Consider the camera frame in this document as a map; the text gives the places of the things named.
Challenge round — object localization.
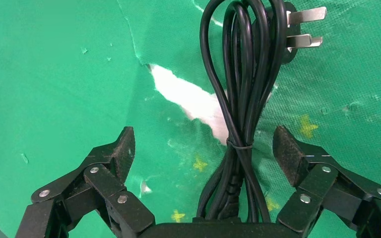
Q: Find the black power cable with plug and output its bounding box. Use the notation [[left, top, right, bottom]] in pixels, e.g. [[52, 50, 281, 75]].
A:
[[195, 0, 328, 225]]

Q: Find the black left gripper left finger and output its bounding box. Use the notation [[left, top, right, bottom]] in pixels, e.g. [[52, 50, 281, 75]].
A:
[[15, 126, 156, 238]]

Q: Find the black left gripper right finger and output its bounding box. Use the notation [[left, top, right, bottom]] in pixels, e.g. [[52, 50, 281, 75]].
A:
[[272, 125, 381, 238]]

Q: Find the green table cloth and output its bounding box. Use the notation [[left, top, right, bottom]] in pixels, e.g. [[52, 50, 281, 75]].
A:
[[0, 0, 381, 238]]

